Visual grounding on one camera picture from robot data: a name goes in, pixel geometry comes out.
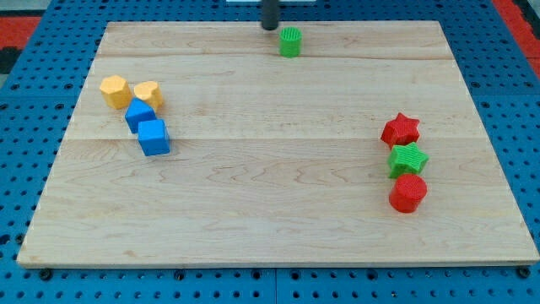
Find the green star block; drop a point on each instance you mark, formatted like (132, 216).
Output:
(407, 158)

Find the blue pentagon block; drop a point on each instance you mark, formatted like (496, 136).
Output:
(138, 111)

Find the yellow hexagon block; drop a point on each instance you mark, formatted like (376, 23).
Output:
(116, 92)

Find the wooden board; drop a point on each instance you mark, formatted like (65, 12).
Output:
(275, 162)

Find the blue cube block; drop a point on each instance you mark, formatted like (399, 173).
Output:
(153, 137)

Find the green cylinder block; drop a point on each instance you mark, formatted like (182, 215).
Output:
(290, 41)

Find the red star block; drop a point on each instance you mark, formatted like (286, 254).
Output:
(401, 130)

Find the red cylinder block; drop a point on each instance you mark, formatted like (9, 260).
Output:
(407, 193)

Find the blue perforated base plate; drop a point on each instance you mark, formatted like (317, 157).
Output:
(41, 91)

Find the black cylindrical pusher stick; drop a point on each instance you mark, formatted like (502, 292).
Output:
(270, 14)

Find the yellow heart block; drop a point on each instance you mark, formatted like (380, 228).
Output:
(150, 93)

